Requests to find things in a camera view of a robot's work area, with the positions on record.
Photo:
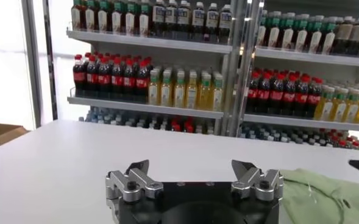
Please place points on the grey metal shelf unit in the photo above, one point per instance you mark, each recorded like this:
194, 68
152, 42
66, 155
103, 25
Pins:
313, 58
148, 42

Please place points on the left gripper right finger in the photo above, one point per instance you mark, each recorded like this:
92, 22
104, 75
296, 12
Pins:
264, 185

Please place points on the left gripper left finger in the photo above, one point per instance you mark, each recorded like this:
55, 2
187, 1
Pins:
127, 185

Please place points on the thin black window post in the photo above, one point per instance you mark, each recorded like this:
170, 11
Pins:
50, 61

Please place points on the dark tea bottle green cap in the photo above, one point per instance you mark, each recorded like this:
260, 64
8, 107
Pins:
90, 19
102, 19
261, 30
328, 38
301, 35
75, 18
130, 22
144, 22
273, 32
116, 21
315, 36
287, 33

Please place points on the dark drink bottle beige label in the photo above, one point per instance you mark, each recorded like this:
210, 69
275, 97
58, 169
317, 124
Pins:
356, 35
343, 33

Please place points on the green t-shirt red print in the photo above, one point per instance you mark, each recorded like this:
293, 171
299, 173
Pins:
328, 198

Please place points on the brown cardboard box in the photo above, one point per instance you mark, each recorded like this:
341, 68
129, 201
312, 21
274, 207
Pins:
2, 132

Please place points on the wide grey window mullion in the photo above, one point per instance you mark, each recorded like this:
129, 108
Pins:
31, 61

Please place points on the dark drink bottle blue label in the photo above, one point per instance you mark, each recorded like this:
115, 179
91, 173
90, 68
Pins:
158, 15
225, 19
183, 16
212, 18
171, 15
198, 16

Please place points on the cola bottle red cap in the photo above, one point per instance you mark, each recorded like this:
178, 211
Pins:
92, 78
79, 77
117, 80
253, 93
130, 81
142, 82
314, 100
264, 95
276, 95
289, 97
301, 98
105, 79

